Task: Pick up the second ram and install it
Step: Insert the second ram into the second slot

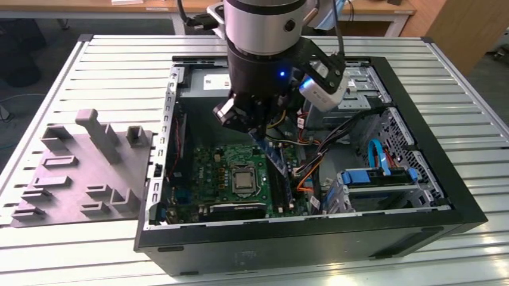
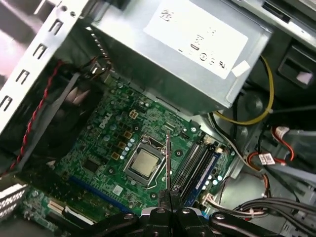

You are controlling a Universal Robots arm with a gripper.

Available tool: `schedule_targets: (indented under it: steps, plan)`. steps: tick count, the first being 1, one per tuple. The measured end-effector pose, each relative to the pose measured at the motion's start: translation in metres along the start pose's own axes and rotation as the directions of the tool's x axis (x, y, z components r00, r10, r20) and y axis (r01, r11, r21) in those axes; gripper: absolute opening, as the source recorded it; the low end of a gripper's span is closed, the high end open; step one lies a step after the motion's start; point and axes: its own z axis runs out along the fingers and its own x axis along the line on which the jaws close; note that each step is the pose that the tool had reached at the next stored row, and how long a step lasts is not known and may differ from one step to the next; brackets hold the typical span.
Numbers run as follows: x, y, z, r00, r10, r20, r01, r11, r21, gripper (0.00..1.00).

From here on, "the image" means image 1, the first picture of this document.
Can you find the black graphics card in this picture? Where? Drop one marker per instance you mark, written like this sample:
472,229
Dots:
238,210

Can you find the grey power supply unit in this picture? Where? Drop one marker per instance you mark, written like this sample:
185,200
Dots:
199,125

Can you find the silver disk bay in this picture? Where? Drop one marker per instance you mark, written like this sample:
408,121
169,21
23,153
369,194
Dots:
381,188

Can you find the small white box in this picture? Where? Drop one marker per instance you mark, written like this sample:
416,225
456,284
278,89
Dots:
127,1

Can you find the wooden desk white frame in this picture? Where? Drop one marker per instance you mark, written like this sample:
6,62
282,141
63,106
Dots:
79,7

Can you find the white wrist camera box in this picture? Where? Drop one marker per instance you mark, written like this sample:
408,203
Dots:
318,95

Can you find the silver drive cage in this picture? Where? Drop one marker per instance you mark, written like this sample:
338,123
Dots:
358,104

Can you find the grey parts rack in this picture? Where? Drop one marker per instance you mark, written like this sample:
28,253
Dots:
99,178

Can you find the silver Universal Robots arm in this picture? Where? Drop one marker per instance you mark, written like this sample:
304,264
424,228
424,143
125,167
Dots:
258,26

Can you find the hard disk in blue carrier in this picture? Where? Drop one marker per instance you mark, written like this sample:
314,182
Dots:
358,177

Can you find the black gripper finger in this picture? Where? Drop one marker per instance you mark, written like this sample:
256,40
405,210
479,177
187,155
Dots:
230,114

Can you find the black open PC case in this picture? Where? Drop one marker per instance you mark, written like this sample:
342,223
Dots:
278,247

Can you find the wooden cabinet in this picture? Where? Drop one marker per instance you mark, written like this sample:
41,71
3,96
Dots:
469,29

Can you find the CPU in metal socket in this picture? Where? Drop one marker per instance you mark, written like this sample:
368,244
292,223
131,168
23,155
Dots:
244,180

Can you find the green motherboard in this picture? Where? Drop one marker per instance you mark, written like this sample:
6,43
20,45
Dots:
210,167

